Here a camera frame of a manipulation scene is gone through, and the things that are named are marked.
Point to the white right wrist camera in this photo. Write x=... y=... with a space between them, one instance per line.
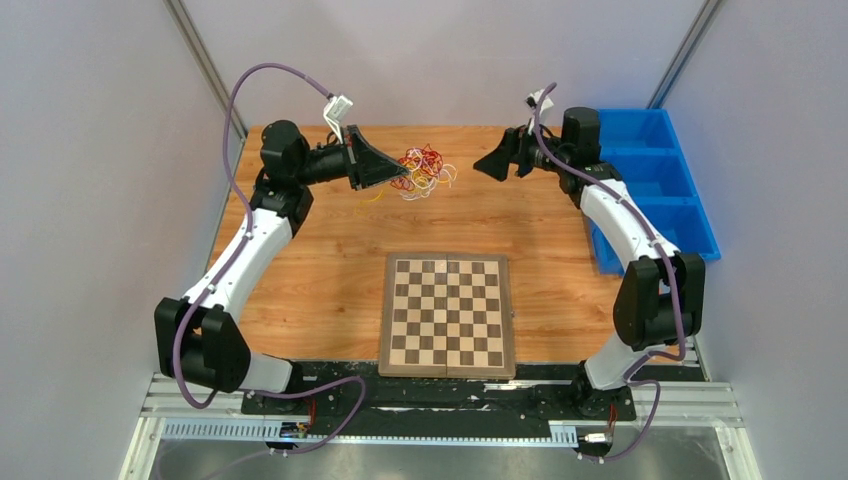
x=540 y=107

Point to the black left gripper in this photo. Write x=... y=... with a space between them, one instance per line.
x=381 y=168

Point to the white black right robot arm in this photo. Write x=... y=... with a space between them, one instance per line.
x=660 y=300

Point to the aluminium frame rail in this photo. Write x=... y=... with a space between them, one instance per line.
x=671 y=407

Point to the wooden chessboard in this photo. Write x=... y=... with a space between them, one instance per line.
x=447 y=316

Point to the blue compartment bin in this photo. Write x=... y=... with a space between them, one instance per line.
x=643 y=147

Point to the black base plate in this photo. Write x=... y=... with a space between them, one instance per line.
x=448 y=408

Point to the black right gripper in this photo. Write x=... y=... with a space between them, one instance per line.
x=496 y=163

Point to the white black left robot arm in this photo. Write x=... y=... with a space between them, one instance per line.
x=198 y=338

